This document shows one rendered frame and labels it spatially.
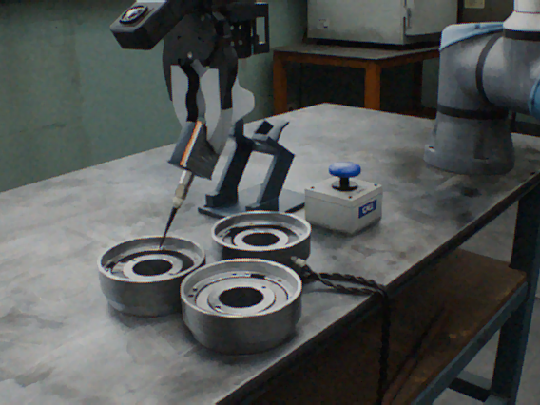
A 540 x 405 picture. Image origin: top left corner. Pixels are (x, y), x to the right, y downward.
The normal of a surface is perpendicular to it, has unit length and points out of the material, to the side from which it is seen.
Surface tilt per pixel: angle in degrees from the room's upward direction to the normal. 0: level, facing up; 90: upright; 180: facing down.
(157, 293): 90
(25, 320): 0
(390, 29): 89
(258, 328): 90
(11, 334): 0
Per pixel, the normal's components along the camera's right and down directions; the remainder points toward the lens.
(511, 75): -0.92, 0.19
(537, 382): -0.02, -0.94
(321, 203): -0.66, 0.27
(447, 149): -0.71, -0.04
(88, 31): 0.76, 0.22
